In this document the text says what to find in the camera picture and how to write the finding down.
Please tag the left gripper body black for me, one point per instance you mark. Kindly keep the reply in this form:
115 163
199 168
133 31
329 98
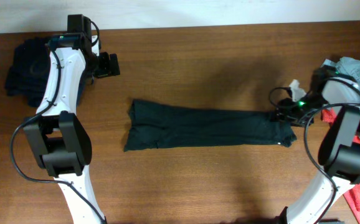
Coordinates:
99 66

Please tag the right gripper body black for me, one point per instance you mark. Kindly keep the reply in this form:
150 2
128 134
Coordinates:
297 111

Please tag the black Nike t-shirt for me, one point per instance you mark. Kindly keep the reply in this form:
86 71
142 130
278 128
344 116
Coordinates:
158 126

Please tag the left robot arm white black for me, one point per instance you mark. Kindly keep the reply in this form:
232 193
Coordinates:
58 141

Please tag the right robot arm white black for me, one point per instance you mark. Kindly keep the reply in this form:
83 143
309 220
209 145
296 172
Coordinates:
338 161

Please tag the folded navy blue garment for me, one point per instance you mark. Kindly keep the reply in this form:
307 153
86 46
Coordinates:
30 71

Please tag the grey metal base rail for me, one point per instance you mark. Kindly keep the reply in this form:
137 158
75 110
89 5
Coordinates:
331 222

